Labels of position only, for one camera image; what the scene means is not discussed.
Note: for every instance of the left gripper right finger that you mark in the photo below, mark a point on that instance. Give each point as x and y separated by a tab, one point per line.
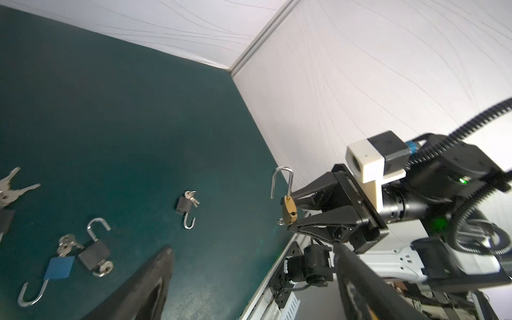
383	300

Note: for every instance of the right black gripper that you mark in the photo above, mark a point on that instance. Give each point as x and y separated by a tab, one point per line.
351	217

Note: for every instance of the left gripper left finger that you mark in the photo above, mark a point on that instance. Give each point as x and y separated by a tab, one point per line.
144	294

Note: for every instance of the brass padlock long shackle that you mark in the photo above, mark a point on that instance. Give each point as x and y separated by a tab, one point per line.
288	206

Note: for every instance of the dark padlock with keys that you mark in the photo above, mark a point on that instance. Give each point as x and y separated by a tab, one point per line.
185	205
8	196

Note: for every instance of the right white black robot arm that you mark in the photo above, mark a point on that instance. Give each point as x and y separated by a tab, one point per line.
404	211

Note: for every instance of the dark padlock centre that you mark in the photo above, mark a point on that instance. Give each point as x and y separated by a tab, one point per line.
95	256

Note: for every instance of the blue padlock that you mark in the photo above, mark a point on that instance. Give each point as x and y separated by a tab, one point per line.
58	268

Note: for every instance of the green table mat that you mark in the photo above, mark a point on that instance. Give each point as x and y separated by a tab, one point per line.
119	131

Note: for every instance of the dark padlock with keys top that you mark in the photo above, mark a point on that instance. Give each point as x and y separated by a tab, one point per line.
8	196

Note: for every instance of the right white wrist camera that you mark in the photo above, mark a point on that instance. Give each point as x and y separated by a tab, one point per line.
377	161

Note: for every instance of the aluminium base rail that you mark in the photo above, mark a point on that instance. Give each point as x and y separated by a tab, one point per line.
266	303

